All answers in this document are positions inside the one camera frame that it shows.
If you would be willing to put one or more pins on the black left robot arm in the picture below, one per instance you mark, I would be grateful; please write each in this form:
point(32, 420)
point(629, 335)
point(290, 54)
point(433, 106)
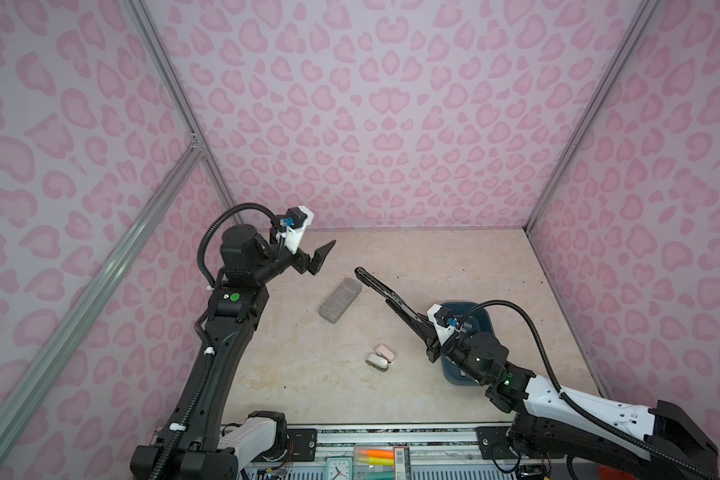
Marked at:
point(246, 247)

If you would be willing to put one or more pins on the teal alarm clock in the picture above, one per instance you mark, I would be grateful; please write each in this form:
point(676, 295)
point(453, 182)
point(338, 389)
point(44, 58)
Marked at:
point(339, 468)

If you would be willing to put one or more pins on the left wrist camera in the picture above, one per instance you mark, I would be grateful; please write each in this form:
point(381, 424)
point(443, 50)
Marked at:
point(293, 226)

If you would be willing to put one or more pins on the black long stapler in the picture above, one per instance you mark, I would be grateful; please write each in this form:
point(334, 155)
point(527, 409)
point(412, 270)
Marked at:
point(396, 303)

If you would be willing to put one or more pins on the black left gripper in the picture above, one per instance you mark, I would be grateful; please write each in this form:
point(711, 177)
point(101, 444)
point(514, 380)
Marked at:
point(301, 261)

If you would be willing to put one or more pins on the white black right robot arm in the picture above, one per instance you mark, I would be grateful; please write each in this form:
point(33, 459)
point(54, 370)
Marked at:
point(648, 442)

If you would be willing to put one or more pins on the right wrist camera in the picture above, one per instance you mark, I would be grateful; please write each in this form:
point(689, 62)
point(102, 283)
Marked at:
point(443, 322)

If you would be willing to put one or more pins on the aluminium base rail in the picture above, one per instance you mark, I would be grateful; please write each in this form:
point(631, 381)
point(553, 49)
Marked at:
point(438, 451)

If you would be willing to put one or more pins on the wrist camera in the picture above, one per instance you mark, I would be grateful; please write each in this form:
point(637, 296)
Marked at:
point(443, 322)
point(293, 226)

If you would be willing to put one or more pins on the teal plastic tray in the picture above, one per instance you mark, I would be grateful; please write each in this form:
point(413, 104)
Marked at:
point(478, 322)

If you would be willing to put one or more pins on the pink mini stapler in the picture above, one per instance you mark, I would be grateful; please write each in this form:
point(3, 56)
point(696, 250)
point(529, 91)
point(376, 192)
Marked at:
point(385, 352)

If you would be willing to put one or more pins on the white mini stapler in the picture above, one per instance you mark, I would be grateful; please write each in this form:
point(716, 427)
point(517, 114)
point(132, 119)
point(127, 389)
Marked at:
point(377, 362)

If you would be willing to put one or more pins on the highlighter pen set box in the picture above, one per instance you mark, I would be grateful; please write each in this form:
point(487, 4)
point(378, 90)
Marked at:
point(382, 463)

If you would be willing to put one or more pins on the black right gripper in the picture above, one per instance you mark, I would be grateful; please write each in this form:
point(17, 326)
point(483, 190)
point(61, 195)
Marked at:
point(433, 349)

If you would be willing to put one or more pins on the grey stone block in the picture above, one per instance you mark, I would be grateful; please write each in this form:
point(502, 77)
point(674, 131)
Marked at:
point(339, 300)

